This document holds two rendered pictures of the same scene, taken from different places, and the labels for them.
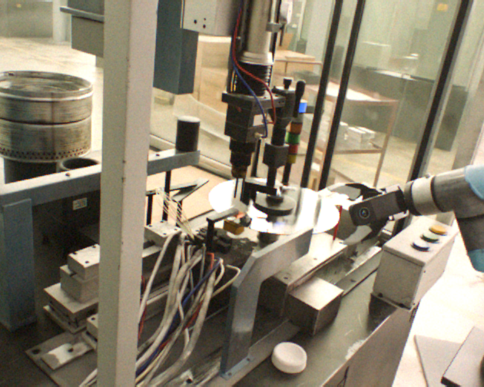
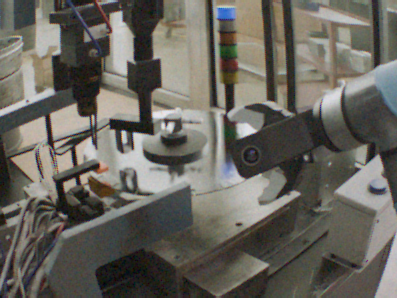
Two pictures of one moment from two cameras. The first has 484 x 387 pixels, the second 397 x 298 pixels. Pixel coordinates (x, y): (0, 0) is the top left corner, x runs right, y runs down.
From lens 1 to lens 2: 0.49 m
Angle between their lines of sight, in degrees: 12
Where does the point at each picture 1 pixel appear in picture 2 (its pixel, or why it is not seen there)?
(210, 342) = not seen: outside the picture
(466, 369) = not seen: outside the picture
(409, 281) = (360, 236)
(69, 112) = not seen: outside the picture
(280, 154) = (145, 72)
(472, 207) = (390, 133)
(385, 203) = (288, 135)
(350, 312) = (286, 285)
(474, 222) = (395, 157)
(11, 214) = not seen: outside the picture
